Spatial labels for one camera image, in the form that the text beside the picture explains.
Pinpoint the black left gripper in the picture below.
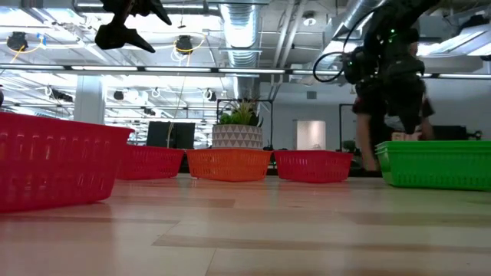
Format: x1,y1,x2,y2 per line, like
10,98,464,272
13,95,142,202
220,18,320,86
94,0,173,54

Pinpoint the silver ventilation duct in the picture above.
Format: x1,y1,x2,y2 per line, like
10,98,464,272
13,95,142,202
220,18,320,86
218,0,265,100
306,0,387,74

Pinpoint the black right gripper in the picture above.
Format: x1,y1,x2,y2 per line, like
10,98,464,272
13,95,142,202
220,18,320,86
383,57,427,135

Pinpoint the red plastic basket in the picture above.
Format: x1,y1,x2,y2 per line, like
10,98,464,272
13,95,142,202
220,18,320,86
117,144,186,181
272,149,354,184
0,112,135,214

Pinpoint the long ceiling light strip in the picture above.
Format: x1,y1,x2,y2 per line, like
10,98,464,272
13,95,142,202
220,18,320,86
0,64,491,80

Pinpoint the succulent in patterned white pot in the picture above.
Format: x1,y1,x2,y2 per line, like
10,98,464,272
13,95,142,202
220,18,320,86
212,100,265,150

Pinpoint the black computer monitor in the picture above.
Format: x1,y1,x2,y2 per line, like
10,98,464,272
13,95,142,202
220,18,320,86
432,125,468,142
146,121,196,150

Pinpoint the black ceiling cable reel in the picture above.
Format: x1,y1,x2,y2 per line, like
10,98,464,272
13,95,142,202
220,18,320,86
175,34,194,55
6,31,30,53

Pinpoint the person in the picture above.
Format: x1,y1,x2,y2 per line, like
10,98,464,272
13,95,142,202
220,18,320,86
351,28,437,173

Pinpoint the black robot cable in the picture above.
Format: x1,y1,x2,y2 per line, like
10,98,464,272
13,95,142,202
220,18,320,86
312,9,379,84

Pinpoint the white door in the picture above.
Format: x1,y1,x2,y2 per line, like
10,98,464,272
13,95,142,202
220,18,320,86
295,120,327,151

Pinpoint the white column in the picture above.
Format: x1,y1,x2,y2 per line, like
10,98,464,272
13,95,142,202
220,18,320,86
73,74,107,126

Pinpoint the orange plastic basket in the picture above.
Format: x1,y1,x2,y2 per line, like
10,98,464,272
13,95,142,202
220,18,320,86
186,148,273,182

